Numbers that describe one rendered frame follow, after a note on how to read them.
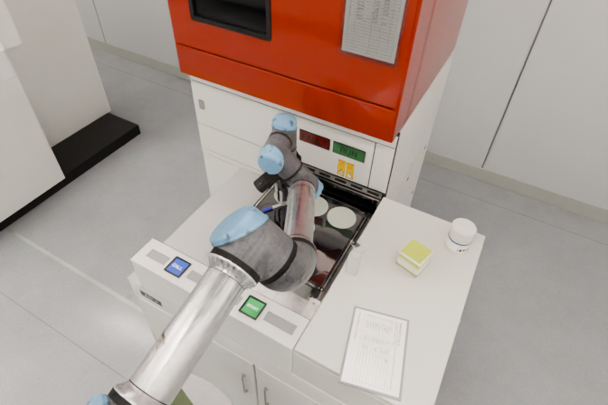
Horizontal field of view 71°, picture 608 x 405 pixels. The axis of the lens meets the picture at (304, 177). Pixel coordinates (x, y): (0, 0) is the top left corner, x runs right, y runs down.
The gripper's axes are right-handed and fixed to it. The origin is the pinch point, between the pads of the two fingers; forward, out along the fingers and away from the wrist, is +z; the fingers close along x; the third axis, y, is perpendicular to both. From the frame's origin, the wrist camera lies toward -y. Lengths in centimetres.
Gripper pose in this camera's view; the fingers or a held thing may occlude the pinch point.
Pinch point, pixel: (280, 202)
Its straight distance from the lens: 150.4
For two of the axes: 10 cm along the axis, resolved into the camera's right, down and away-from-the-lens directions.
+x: -4.6, -6.1, 6.5
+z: -0.2, 7.3, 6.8
